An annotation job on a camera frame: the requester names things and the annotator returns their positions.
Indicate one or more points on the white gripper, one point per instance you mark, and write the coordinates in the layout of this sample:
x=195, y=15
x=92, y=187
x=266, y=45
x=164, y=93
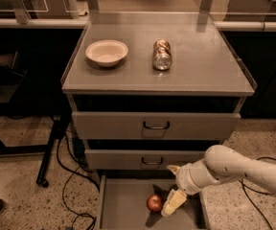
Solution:
x=184, y=178

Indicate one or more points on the red apple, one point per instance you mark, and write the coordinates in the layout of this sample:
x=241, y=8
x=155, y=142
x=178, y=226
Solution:
x=155, y=203

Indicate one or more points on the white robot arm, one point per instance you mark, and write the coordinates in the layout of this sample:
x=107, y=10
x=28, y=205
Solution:
x=219, y=165

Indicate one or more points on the grey bottom drawer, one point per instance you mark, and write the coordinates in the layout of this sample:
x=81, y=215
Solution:
x=123, y=206

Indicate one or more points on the grey drawer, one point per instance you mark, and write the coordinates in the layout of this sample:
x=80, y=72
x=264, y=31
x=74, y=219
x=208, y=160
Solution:
x=121, y=159
x=151, y=125
x=123, y=206

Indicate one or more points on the grey middle drawer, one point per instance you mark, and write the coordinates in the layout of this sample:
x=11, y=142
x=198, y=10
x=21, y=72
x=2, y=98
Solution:
x=121, y=159

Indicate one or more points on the grey metal drawer cabinet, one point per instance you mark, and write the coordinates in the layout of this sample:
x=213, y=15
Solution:
x=151, y=89

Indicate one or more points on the grey top drawer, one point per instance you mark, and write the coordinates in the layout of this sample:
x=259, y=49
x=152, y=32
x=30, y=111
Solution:
x=151, y=125

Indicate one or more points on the crushed aluminium soda can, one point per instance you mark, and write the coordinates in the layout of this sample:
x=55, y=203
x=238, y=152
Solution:
x=162, y=59

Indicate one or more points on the white paper bowl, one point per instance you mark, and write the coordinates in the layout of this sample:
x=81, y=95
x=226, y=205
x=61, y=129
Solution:
x=106, y=53

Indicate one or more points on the black table leg frame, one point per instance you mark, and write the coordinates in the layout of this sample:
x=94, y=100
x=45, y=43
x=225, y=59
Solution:
x=57, y=132

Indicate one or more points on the white horizontal rail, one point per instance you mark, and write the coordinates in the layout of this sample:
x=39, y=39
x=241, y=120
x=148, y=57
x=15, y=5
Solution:
x=80, y=24

